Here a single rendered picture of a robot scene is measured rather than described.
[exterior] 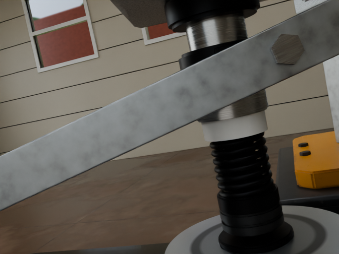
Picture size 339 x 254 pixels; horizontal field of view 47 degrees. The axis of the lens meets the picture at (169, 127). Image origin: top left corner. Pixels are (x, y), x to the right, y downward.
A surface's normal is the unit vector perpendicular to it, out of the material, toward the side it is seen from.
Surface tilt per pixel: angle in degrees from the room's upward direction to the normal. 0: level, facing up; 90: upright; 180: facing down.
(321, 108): 90
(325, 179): 90
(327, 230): 0
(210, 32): 90
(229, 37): 90
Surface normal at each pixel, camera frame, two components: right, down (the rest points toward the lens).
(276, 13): -0.33, 0.15
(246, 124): 0.23, 0.04
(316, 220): -0.20, -0.98
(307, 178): -0.87, 0.22
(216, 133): -0.66, 0.20
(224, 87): -0.06, 0.10
